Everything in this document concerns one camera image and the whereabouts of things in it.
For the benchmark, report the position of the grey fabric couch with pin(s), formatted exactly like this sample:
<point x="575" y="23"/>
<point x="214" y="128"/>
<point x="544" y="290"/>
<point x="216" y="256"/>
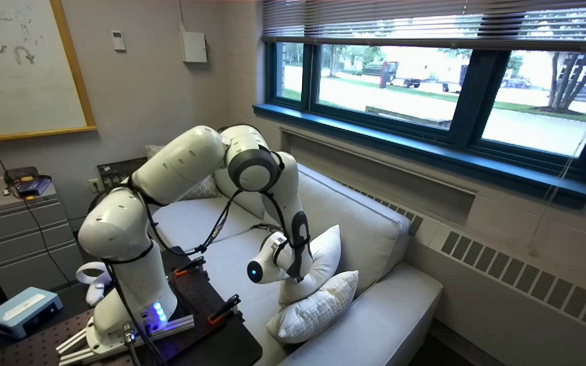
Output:
<point x="374" y="231"/>

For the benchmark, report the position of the wide teal framed window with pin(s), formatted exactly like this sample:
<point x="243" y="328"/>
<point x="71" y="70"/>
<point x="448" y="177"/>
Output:
<point x="469" y="95"/>

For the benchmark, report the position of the white wall thermostat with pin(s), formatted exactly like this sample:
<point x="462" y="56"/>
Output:
<point x="118" y="41"/>

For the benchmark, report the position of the wood framed whiteboard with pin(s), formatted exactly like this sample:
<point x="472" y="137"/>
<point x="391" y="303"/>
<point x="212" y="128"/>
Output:
<point x="21" y="89"/>

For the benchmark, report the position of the plain white pillow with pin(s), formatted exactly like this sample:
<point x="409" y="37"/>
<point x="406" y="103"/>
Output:
<point x="323" y="258"/>
<point x="320" y="309"/>

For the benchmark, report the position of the beige radiator cover with grille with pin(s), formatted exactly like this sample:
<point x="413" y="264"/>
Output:
<point x="529" y="282"/>

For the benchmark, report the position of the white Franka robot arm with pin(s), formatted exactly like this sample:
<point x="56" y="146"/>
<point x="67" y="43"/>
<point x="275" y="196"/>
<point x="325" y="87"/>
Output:
<point x="123" y="231"/>

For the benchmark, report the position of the silver robot base rail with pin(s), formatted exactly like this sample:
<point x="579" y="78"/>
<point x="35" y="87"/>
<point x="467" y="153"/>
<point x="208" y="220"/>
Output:
<point x="170" y="326"/>

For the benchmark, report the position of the black robot table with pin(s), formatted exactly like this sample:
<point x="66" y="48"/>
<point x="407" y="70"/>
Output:
<point x="223" y="339"/>

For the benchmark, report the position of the perforated brown mat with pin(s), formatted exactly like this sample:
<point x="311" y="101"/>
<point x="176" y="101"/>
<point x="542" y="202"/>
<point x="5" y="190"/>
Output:
<point x="28" y="347"/>

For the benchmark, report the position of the blue electronics box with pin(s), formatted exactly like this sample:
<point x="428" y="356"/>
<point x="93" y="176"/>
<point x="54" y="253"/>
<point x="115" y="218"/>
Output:
<point x="21" y="313"/>

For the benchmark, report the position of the white truck outside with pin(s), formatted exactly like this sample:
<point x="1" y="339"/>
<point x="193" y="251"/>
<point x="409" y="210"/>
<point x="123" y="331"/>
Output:
<point x="428" y="74"/>

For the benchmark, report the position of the horizontal window blinds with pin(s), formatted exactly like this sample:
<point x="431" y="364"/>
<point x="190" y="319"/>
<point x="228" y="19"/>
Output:
<point x="407" y="22"/>

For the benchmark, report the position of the white wall box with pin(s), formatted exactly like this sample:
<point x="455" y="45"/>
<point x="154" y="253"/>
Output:
<point x="193" y="48"/>

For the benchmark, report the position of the grey filing cabinet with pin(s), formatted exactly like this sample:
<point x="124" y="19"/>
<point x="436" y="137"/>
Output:
<point x="14" y="231"/>

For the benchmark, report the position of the tree trunk outside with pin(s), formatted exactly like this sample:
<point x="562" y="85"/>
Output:
<point x="568" y="85"/>

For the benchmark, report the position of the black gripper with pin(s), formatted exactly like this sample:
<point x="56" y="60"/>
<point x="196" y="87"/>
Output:
<point x="297" y="266"/>

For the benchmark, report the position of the grey patterned pillow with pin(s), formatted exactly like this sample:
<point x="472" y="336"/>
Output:
<point x="203" y="189"/>

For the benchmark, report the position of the black device with blue part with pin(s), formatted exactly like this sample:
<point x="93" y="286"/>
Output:
<point x="24" y="181"/>

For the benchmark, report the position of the black orange clamp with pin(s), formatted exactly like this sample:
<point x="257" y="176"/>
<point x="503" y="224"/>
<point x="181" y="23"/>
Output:
<point x="190" y="268"/>
<point x="223" y="309"/>

